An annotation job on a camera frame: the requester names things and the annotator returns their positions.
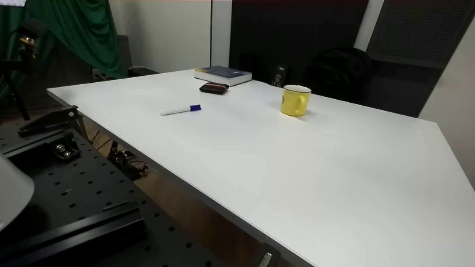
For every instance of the black backpack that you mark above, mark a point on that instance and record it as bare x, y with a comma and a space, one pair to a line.
338, 74

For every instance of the dark grey partition panel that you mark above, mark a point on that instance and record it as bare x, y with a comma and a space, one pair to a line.
420, 44

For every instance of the small black device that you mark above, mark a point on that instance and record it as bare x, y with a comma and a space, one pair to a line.
279, 74

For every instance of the thick blue hardcover book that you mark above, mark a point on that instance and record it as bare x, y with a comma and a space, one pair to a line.
222, 73

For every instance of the green fabric curtain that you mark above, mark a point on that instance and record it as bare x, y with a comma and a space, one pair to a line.
83, 30

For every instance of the yellow ceramic mug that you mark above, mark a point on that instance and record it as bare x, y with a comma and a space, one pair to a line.
295, 102

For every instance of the black leather wallet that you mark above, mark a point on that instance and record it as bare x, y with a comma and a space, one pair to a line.
213, 87

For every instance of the black partition panel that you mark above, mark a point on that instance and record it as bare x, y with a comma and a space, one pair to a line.
291, 30

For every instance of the black perforated breadboard base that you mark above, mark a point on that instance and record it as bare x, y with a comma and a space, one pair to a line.
89, 182

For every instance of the black table clamp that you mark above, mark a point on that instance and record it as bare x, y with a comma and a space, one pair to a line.
123, 160

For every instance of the black metal rail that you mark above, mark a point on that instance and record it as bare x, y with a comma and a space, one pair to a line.
74, 233

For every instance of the black bracket with bolts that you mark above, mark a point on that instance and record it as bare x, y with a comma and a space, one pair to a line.
67, 150

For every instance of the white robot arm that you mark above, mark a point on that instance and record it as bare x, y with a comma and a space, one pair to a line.
12, 193

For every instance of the white marker with blue cap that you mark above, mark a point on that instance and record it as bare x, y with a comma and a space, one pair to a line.
179, 110

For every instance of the black camera tripod stand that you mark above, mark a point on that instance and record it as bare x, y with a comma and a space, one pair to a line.
23, 46

